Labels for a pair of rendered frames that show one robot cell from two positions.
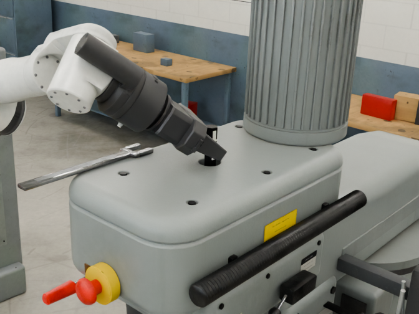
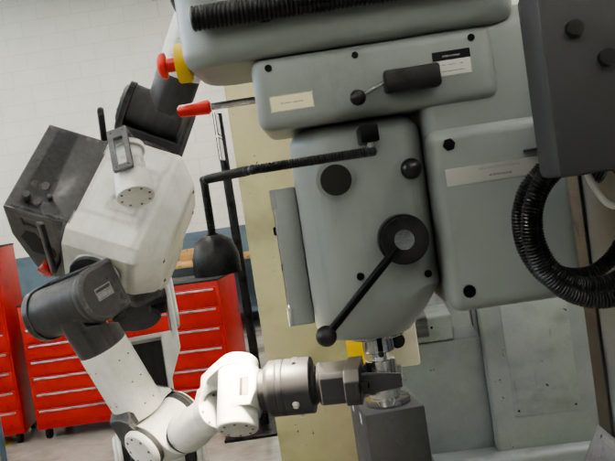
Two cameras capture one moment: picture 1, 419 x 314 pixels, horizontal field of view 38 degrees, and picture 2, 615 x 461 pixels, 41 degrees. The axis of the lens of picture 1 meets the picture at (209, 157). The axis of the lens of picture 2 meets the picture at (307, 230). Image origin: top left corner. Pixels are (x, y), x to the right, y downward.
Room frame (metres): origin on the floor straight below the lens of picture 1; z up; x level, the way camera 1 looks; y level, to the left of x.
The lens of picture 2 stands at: (0.08, -0.91, 1.55)
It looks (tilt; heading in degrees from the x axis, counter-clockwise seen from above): 3 degrees down; 50
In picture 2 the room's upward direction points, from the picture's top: 9 degrees counter-clockwise
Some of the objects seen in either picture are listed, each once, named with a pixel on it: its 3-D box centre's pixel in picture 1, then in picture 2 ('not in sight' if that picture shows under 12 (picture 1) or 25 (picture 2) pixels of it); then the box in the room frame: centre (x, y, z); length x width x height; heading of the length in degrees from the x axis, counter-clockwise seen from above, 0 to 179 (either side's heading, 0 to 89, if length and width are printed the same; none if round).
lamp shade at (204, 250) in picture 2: not in sight; (215, 253); (0.76, 0.14, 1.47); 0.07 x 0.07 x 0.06
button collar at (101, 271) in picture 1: (102, 283); (183, 62); (0.76, 0.15, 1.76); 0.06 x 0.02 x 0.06; 50
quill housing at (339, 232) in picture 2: not in sight; (363, 229); (0.94, 0.00, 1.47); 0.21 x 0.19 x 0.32; 50
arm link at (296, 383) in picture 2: not in sight; (324, 384); (0.88, 0.07, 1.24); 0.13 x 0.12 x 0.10; 43
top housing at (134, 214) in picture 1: (213, 202); (338, 5); (0.95, -0.01, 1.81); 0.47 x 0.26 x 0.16; 140
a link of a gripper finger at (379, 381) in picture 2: not in sight; (381, 382); (0.92, -0.02, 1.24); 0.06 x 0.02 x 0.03; 133
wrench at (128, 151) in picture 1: (88, 165); not in sight; (0.89, 0.19, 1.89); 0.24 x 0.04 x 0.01; 140
